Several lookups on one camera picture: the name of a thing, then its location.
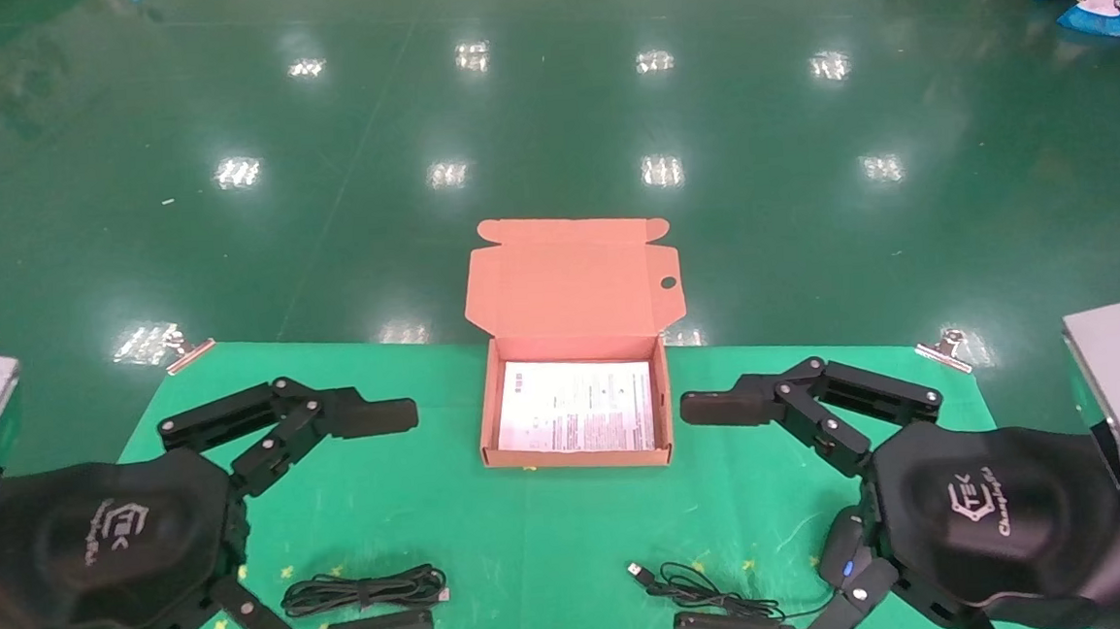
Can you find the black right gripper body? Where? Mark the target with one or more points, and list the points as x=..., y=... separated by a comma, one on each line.
x=1000, y=511

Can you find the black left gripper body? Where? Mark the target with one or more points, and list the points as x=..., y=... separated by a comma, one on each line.
x=97, y=537

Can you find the orange cardboard box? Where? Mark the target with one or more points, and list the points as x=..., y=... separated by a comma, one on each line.
x=568, y=285

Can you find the white printed paper sheet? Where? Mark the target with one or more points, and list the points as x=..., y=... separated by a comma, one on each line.
x=575, y=406

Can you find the metal binder clip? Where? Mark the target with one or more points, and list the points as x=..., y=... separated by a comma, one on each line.
x=946, y=351
x=191, y=355

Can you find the green table mat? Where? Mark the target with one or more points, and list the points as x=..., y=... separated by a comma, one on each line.
x=555, y=548

